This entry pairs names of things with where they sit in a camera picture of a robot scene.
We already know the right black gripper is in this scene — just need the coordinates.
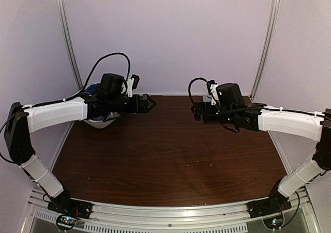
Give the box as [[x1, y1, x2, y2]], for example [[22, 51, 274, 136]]
[[192, 101, 236, 124]]

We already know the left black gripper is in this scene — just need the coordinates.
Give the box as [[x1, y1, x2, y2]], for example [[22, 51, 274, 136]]
[[107, 95, 156, 114]]

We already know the white plastic basket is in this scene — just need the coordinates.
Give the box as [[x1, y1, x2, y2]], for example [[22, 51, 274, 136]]
[[83, 113, 120, 129]]

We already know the grey long sleeve shirt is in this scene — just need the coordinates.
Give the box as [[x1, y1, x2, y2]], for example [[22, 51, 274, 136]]
[[202, 94, 212, 103]]

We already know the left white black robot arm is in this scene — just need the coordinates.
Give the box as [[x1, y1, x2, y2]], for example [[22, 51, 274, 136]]
[[2, 74, 156, 214]]

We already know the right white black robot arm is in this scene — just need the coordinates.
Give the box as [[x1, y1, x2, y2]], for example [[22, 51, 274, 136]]
[[189, 80, 330, 213]]

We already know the blue plaid shirt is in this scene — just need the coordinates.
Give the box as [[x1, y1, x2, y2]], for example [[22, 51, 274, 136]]
[[84, 83, 100, 96]]

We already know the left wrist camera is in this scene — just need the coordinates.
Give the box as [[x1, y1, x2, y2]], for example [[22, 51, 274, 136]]
[[126, 75, 140, 97]]

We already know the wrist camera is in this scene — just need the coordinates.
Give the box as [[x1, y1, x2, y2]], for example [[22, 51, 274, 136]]
[[126, 75, 140, 97], [207, 80, 220, 107]]

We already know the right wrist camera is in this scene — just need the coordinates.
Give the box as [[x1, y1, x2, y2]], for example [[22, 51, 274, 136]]
[[207, 80, 220, 107]]

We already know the right black cable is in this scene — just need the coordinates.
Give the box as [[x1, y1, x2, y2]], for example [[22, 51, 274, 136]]
[[188, 77, 241, 134]]

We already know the black cable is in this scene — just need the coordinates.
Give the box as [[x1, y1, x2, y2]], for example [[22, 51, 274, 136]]
[[188, 77, 241, 134], [59, 52, 131, 101]]

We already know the left black cable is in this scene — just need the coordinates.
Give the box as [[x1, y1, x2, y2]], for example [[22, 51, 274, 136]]
[[59, 52, 131, 101]]

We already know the front aluminium rail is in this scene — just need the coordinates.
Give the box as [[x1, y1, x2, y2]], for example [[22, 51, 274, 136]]
[[25, 188, 319, 233]]

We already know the left aluminium frame post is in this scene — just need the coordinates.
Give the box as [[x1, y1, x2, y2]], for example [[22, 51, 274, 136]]
[[56, 0, 83, 89]]

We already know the aluminium frame post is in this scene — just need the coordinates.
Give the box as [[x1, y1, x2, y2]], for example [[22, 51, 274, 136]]
[[56, 0, 83, 89], [249, 0, 281, 101]]

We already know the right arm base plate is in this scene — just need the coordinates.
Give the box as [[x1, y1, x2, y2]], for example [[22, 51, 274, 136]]
[[247, 197, 292, 231]]

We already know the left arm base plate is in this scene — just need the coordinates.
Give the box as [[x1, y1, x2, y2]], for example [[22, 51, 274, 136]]
[[47, 198, 93, 232]]

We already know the right aluminium frame post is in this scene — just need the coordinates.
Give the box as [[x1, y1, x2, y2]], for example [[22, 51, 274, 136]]
[[249, 0, 281, 101]]

